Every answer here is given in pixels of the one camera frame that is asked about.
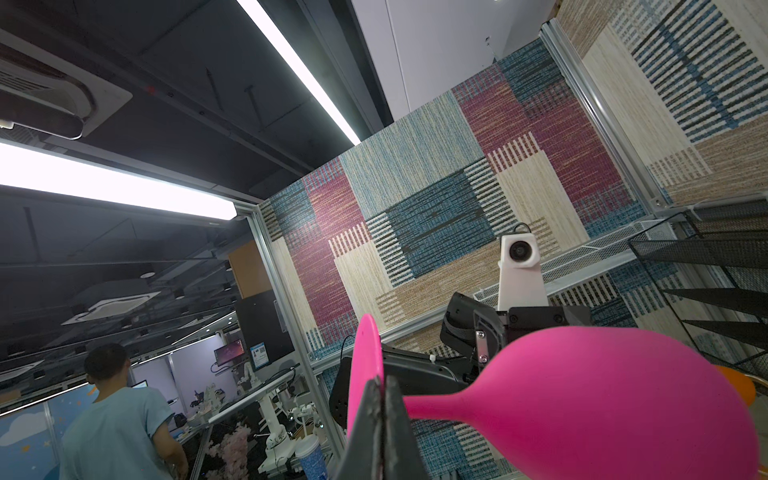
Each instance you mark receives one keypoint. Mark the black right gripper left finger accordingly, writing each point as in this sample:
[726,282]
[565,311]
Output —
[363,457]

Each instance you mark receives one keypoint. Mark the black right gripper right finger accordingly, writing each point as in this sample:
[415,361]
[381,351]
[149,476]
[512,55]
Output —
[401,455]

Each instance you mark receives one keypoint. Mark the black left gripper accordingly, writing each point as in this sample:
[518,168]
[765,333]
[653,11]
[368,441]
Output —
[478,332]

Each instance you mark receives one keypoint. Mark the pink plastic wine glass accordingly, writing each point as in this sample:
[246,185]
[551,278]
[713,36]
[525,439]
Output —
[616,403]

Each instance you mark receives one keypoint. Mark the orange front wine glass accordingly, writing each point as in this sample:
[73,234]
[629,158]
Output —
[741,383]

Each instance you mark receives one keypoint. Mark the paper cup blue print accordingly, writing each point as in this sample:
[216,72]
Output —
[309,453]

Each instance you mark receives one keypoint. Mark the person in light shirt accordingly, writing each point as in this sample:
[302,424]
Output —
[124,434]

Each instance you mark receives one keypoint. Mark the black mesh shelf unit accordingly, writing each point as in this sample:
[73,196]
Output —
[700,276]

